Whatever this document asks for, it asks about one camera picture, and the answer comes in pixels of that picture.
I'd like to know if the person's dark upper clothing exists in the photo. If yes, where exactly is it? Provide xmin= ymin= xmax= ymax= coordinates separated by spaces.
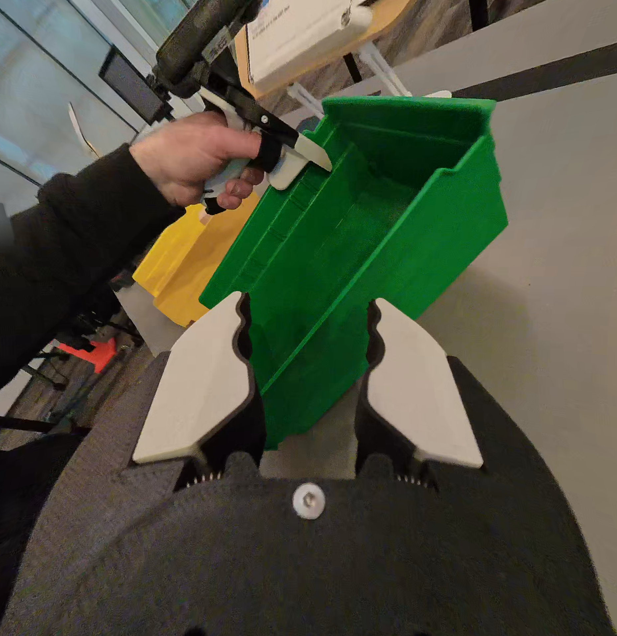
xmin=0 ymin=432 xmax=90 ymax=636

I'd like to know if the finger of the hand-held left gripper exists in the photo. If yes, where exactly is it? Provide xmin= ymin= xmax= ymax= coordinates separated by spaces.
xmin=228 ymin=84 xmax=334 ymax=192

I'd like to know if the wooden display board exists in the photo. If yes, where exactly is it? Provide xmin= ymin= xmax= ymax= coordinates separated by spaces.
xmin=234 ymin=0 xmax=415 ymax=100

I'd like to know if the green plastic box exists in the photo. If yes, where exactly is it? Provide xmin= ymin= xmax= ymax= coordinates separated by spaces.
xmin=199 ymin=96 xmax=509 ymax=451

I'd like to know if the yellow plastic box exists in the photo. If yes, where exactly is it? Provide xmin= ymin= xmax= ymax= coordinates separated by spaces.
xmin=132 ymin=191 xmax=262 ymax=329

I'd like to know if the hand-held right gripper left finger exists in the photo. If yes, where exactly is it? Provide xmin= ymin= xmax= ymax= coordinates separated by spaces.
xmin=132 ymin=291 xmax=267 ymax=469

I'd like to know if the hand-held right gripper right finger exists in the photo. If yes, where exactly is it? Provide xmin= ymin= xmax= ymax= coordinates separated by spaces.
xmin=355 ymin=297 xmax=484 ymax=472

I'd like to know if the red plastic object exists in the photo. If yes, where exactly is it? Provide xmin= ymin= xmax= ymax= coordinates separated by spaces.
xmin=57 ymin=338 xmax=118 ymax=374

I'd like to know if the person's left hand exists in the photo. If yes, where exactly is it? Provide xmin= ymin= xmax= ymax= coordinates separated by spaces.
xmin=129 ymin=110 xmax=267 ymax=210

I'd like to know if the black tripod stand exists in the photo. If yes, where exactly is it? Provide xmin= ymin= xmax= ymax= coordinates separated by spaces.
xmin=0 ymin=308 xmax=145 ymax=436

